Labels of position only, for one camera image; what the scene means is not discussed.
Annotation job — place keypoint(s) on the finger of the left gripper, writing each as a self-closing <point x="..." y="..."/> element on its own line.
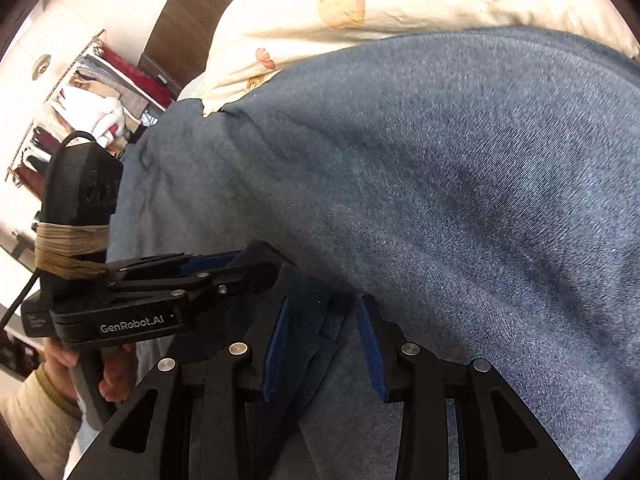
<point x="244" y="285"/>
<point x="162" y="267"/>

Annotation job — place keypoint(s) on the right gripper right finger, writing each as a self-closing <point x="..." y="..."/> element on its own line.
<point x="458" y="420"/>

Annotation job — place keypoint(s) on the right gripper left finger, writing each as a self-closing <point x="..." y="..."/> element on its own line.
<point x="188" y="420"/>

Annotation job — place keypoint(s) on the clothes rack with garments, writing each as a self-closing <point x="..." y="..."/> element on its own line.
<point x="97" y="91"/>

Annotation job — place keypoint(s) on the wooden headboard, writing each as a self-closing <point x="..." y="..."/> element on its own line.
<point x="177" y="49"/>

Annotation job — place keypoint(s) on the blue-grey bed blanket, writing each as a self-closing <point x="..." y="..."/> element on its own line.
<point x="482" y="185"/>

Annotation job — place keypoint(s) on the cream fruit-print pillow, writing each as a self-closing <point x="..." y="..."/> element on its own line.
<point x="256" y="39"/>

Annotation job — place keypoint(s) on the black camera box with tape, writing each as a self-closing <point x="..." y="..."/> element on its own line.
<point x="80" y="196"/>

